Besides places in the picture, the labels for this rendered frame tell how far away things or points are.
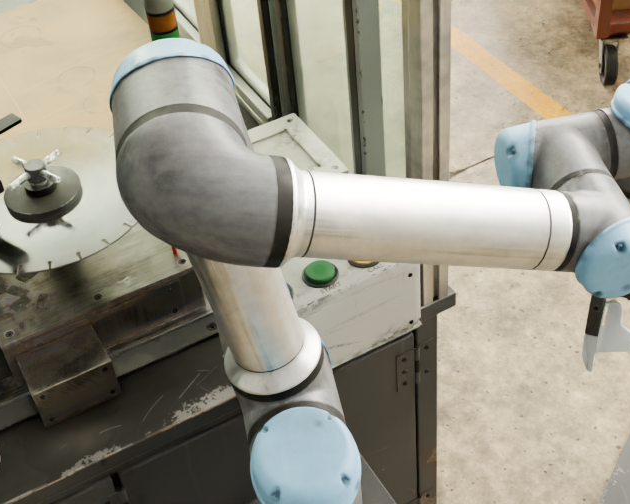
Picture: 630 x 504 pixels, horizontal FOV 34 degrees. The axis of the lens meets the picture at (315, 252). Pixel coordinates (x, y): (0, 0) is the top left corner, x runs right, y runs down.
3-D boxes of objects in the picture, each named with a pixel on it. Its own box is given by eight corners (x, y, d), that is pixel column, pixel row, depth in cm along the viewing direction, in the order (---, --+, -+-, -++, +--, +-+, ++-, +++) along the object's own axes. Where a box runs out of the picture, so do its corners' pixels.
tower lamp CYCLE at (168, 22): (170, 15, 162) (167, -2, 160) (182, 27, 159) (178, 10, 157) (144, 24, 161) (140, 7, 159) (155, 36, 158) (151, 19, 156)
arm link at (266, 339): (263, 486, 123) (92, 135, 86) (246, 391, 134) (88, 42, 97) (359, 457, 123) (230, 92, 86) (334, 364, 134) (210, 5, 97)
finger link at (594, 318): (596, 339, 118) (612, 264, 117) (583, 336, 119) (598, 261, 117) (600, 331, 123) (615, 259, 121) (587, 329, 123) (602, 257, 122)
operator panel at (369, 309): (384, 282, 160) (381, 209, 150) (423, 326, 153) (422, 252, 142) (222, 356, 151) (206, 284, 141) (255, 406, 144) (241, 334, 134)
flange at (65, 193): (92, 172, 153) (88, 159, 151) (64, 221, 145) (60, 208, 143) (24, 167, 155) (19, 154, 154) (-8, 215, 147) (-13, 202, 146)
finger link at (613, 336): (628, 386, 119) (644, 308, 117) (576, 373, 121) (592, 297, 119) (629, 380, 122) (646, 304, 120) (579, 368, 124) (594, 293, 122)
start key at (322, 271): (326, 266, 143) (325, 255, 142) (340, 283, 141) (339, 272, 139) (301, 277, 142) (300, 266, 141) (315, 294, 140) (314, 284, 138)
